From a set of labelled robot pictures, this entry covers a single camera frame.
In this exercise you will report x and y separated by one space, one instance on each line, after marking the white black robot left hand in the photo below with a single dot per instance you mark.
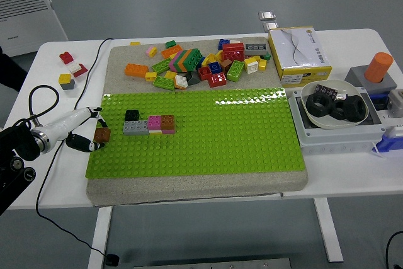
63 122

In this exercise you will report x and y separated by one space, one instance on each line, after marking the brown square toy brick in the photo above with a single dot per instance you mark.
102 136

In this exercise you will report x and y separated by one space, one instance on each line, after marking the black square toy brick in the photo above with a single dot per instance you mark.
131 115

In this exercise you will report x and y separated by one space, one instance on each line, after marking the dark grey square toy brick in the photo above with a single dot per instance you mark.
68 85

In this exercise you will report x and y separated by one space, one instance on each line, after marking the yellow square toy brick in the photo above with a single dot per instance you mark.
65 78

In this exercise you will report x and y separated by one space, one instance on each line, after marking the red sloped toy brick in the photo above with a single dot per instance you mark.
82 71

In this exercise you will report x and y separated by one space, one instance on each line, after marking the small white toy brick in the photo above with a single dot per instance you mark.
74 67

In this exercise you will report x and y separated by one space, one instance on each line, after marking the red arched toy brick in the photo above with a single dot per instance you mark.
66 58

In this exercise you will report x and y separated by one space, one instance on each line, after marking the light grey long toy brick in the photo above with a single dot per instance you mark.
135 128

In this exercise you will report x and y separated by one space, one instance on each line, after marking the orange long toy brick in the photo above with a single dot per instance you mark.
136 70
171 51

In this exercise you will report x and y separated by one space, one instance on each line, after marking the pink square toy brick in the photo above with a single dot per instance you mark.
154 122

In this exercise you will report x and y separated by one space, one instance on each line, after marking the white yellow thin toy brick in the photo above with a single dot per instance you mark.
155 132

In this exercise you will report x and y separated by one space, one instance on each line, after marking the small yellow toy brick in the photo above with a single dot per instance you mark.
262 65
219 55
170 74
150 76

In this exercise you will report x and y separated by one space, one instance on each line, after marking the orange-brown square toy brick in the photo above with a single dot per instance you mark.
167 122

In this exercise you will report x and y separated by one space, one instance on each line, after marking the pink thin toy brick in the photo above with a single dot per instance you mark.
168 131

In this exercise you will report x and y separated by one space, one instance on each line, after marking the green long toy brick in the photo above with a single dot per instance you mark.
162 65
163 83
235 71

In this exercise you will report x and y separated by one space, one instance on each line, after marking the pink yellow toy brick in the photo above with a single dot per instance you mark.
151 51

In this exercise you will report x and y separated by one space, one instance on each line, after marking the white orange toy brick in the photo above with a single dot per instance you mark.
181 81

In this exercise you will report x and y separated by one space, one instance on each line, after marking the small green toy brick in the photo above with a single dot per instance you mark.
170 44
267 56

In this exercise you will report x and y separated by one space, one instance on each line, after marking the dark blue toy brick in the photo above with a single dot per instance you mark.
200 62

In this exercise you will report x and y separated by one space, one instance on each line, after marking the red square toy brick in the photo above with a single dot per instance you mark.
204 73

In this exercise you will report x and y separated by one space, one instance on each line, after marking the green studded baseplate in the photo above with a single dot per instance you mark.
220 143

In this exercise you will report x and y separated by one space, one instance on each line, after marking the yellow sloped toy brick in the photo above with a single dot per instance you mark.
209 59

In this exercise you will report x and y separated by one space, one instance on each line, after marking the glossy red toy brick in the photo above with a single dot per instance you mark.
217 80

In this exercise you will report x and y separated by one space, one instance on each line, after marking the blue square toy brick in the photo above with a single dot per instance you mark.
215 67
223 44

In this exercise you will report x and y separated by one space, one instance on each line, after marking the small brown toy brick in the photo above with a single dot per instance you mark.
225 65

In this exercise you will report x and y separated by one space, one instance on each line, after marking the large red toy brick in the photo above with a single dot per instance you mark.
233 51

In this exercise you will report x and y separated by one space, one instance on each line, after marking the white panel heater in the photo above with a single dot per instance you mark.
28 23

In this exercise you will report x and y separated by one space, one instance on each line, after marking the tiny yellow flat brick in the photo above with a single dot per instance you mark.
135 43
256 58

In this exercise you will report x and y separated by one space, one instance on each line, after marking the white table leg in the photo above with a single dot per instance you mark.
100 234
329 231

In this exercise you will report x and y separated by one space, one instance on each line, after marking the dark grey sloped brick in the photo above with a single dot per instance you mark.
192 78

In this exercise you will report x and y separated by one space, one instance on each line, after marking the multicolour layered brick stack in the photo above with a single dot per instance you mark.
185 60

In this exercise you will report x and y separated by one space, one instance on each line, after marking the black plug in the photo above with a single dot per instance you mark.
112 260

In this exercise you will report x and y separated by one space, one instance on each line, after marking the grey-brown mat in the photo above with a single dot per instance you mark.
195 187

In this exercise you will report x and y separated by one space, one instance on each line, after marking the white pink flat brick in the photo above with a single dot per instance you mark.
234 41

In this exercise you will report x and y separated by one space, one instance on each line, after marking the grey long brick with holes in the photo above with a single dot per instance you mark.
256 49

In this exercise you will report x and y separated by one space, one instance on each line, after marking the grey metal plate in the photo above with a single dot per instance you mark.
214 264

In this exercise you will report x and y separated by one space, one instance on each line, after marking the silver floor socket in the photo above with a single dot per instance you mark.
266 15
270 26

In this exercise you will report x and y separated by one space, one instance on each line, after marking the yellow white cardboard box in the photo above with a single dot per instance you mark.
299 51

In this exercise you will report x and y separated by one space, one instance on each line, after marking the large black nut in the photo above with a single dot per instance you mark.
313 106
357 111

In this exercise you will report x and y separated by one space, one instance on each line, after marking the dark circuit board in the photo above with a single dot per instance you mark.
326 90

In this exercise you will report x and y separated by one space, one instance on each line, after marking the white bowl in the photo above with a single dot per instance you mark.
330 124

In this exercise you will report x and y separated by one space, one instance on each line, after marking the small black nut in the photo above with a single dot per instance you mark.
333 113

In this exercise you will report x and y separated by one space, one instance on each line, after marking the grey white junction box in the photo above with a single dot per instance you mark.
333 140

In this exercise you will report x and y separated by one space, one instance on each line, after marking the grey block with hole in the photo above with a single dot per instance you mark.
355 77

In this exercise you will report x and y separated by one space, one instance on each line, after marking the white zip tie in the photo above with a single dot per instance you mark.
378 152

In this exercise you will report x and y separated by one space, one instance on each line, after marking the orange cylinder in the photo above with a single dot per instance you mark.
378 67

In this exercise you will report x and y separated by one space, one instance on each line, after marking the blue white device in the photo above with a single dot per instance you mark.
392 143

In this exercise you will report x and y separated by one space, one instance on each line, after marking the grey connector housing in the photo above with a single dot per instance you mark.
396 103

